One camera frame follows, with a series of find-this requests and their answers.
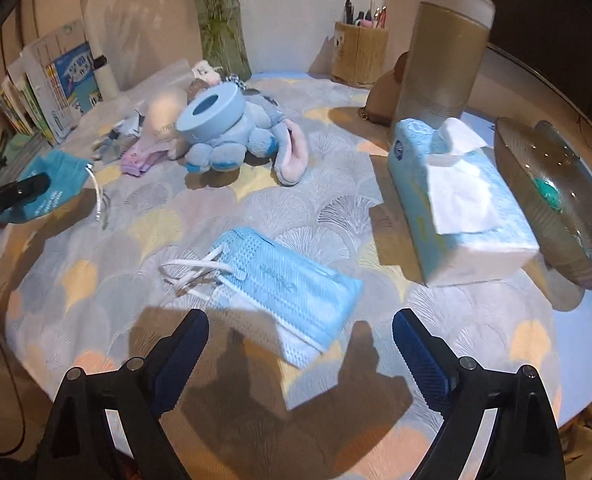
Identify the blue round plastic ring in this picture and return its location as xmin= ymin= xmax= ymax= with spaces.
xmin=176 ymin=82 xmax=247 ymax=147

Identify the ribbed glass bowl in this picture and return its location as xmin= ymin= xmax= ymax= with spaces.
xmin=493 ymin=116 xmax=592 ymax=292

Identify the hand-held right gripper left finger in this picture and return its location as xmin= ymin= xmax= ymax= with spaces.
xmin=38 ymin=308 xmax=210 ymax=480

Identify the white lamp pole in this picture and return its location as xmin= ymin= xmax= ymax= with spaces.
xmin=78 ymin=0 xmax=122 ymax=103

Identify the pink cloth item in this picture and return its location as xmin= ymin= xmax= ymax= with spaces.
xmin=121 ymin=139 xmax=170 ymax=177

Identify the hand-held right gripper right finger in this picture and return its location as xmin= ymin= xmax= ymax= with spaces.
xmin=392 ymin=308 xmax=567 ymax=480

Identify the grey patterned cloth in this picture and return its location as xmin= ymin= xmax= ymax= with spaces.
xmin=93 ymin=110 xmax=144 ymax=162

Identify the teal drawstring pouch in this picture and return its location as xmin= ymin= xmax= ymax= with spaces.
xmin=13 ymin=149 xmax=110 ymax=224

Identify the black cable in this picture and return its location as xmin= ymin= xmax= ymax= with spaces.
xmin=0 ymin=310 xmax=28 ymax=457

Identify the row of upright books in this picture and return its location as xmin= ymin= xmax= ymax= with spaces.
xmin=0 ymin=20 xmax=100 ymax=147

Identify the small brown handbag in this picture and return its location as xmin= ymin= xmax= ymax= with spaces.
xmin=360 ymin=51 xmax=408 ymax=123

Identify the glass vase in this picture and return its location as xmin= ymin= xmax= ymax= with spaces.
xmin=183 ymin=0 xmax=253 ymax=81

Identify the cardboard pen holder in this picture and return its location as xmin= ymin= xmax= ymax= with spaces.
xmin=332 ymin=21 xmax=390 ymax=87

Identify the fan-patterned pastel mat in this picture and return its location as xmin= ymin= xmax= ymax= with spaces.
xmin=0 ymin=72 xmax=564 ymax=433

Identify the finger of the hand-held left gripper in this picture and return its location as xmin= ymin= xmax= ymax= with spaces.
xmin=0 ymin=172 xmax=50 ymax=227

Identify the blue plush toy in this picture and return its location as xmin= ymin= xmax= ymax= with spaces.
xmin=183 ymin=94 xmax=307 ymax=187

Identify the blue face mask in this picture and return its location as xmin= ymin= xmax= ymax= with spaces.
xmin=160 ymin=226 xmax=365 ymax=370

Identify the tall gold cylinder appliance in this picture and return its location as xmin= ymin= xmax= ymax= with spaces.
xmin=395 ymin=0 xmax=496 ymax=133

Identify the white plush toy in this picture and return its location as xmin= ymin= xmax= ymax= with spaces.
xmin=192 ymin=60 xmax=223 ymax=84

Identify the blue tissue pack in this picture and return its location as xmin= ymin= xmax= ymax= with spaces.
xmin=387 ymin=118 xmax=541 ymax=287

